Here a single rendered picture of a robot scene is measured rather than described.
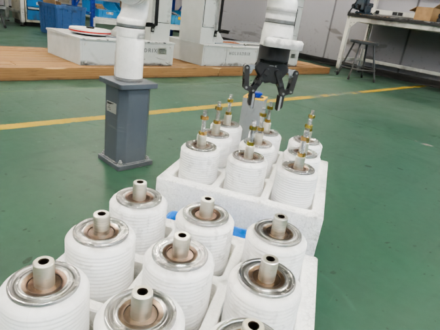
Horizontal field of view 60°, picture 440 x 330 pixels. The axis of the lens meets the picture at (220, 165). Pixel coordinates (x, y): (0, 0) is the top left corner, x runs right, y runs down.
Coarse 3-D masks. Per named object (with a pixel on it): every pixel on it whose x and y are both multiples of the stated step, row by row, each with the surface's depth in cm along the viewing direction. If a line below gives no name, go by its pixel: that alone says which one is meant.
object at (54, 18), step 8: (40, 8) 485; (48, 8) 471; (56, 8) 459; (64, 8) 464; (72, 8) 471; (80, 8) 479; (40, 16) 490; (48, 16) 476; (56, 16) 464; (64, 16) 469; (72, 16) 476; (80, 16) 484; (40, 24) 495; (48, 24) 480; (56, 24) 468; (64, 24) 473; (72, 24) 479; (80, 24) 488
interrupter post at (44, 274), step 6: (42, 258) 42; (48, 258) 43; (36, 264) 41; (42, 264) 43; (48, 264) 42; (54, 264) 43; (36, 270) 41; (42, 270) 41; (48, 270) 42; (54, 270) 43; (36, 276) 41; (42, 276) 41; (48, 276) 42; (54, 276) 43; (36, 282) 42; (42, 282) 42; (48, 282) 42; (54, 282) 43; (36, 288) 42; (42, 288) 42; (48, 288) 42
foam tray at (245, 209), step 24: (168, 168) 96; (168, 192) 91; (192, 192) 89; (216, 192) 87; (264, 192) 90; (240, 216) 87; (264, 216) 85; (288, 216) 84; (312, 216) 82; (312, 240) 84
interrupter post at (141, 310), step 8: (136, 288) 40; (144, 288) 40; (136, 296) 39; (144, 296) 39; (152, 296) 40; (136, 304) 39; (144, 304) 39; (136, 312) 39; (144, 312) 39; (136, 320) 40; (144, 320) 40
